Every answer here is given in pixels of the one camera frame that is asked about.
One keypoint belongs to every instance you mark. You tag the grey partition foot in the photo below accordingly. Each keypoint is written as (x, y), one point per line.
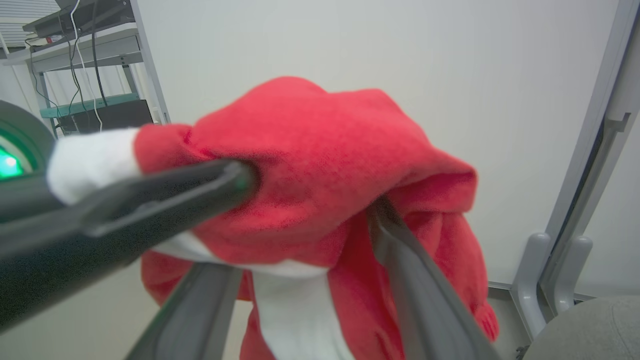
(530, 280)
(570, 275)

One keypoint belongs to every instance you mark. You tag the grey fabric sofa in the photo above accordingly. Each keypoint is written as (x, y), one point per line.
(590, 335)

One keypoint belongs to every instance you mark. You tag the black box under desk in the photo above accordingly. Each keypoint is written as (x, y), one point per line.
(115, 117)

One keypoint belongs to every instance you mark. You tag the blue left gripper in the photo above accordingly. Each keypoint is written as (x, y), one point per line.
(20, 145)

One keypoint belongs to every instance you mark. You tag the red Bulls jersey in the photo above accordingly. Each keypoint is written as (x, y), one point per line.
(310, 165)

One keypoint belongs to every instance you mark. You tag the narrow white partition panel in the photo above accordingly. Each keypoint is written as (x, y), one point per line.
(620, 210)

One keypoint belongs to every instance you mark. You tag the teal desk shelf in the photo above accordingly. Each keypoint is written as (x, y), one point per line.
(90, 105)

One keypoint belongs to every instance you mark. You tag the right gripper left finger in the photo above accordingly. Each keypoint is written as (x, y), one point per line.
(192, 315)

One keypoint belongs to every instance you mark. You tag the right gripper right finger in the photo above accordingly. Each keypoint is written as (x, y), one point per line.
(425, 305)

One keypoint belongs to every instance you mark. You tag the large white partition panel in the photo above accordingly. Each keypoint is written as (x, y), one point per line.
(400, 50)

